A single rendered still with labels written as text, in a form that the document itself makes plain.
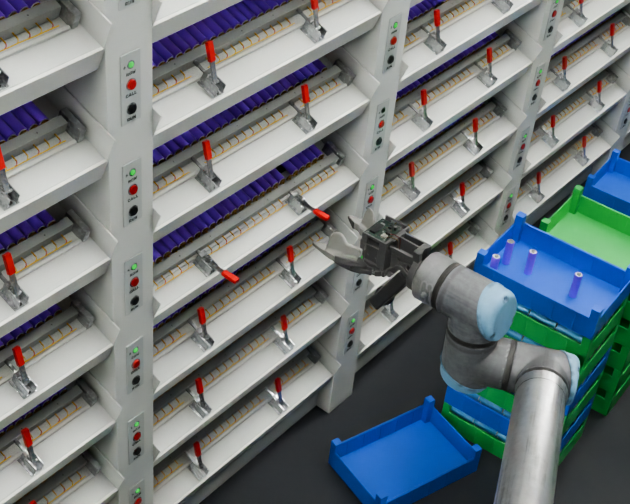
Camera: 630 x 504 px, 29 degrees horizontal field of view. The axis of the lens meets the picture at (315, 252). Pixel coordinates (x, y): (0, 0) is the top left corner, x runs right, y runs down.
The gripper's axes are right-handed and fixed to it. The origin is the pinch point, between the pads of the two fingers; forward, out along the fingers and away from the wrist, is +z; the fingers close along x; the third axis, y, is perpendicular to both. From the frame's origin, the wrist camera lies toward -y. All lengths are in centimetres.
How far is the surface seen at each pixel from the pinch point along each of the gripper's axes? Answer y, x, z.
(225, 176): 9.6, 10.3, 17.5
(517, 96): -22, -100, 19
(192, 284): -10.4, 19.1, 17.4
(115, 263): 7.3, 38.8, 15.7
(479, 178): -47, -95, 23
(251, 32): 33.1, -0.1, 21.3
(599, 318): -32, -50, -35
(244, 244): -10.1, 3.9, 18.2
